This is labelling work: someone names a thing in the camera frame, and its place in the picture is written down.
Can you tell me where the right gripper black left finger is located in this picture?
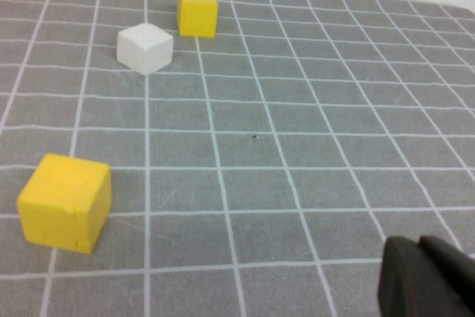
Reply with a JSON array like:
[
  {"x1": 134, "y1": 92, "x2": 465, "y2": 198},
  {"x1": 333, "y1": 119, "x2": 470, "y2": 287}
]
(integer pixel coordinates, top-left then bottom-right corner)
[{"x1": 377, "y1": 235, "x2": 475, "y2": 317}]

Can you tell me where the grey grid table mat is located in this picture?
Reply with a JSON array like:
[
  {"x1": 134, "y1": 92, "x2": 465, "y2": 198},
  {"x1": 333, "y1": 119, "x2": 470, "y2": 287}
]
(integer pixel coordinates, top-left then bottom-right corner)
[{"x1": 0, "y1": 0, "x2": 475, "y2": 317}]

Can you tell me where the white foam cube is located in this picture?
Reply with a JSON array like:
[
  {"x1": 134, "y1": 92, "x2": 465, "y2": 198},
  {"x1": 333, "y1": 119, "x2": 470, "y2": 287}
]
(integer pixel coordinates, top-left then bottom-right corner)
[{"x1": 117, "y1": 22, "x2": 174, "y2": 76}]

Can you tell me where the yellow foam cube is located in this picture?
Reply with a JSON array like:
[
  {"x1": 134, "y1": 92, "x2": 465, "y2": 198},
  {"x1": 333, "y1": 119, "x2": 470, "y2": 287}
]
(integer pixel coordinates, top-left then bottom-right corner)
[
  {"x1": 16, "y1": 152, "x2": 113, "y2": 255},
  {"x1": 177, "y1": 0, "x2": 218, "y2": 39}
]

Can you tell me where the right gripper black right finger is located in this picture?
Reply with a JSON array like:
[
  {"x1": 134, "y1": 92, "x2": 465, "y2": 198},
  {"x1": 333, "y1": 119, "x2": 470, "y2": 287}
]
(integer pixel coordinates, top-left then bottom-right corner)
[{"x1": 419, "y1": 235, "x2": 475, "y2": 290}]

